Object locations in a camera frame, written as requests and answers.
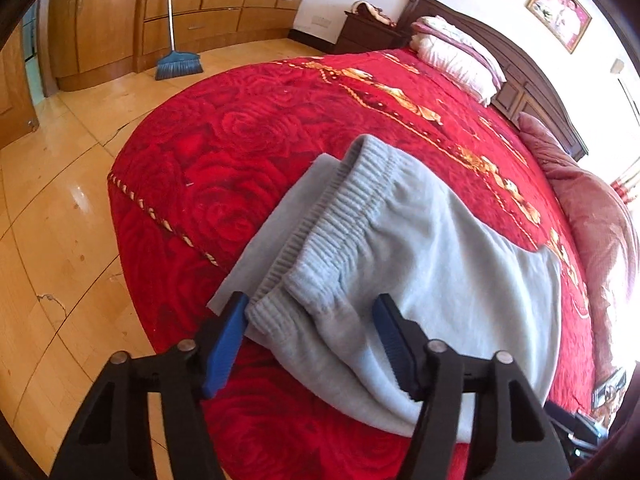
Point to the light grey sweatpants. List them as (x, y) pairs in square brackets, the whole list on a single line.
[(378, 221)]

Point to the pink folded quilt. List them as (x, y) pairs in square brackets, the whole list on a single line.
[(606, 240)]

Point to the dark wooden nightstand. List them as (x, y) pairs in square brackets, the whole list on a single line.
[(359, 35)]

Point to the white pink pillow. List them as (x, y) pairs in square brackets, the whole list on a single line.
[(458, 56)]

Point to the dark wooden headboard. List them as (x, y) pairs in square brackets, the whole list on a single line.
[(527, 88)]

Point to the clothes on nightstand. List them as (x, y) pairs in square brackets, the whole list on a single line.
[(367, 10)]

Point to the red rose bedspread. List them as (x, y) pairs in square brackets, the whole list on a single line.
[(202, 173)]

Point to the framed wall picture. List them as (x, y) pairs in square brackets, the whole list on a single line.
[(567, 20)]

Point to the blue broom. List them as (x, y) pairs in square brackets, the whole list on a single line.
[(176, 63)]

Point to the wooden wardrobe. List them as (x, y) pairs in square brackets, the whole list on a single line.
[(94, 41)]

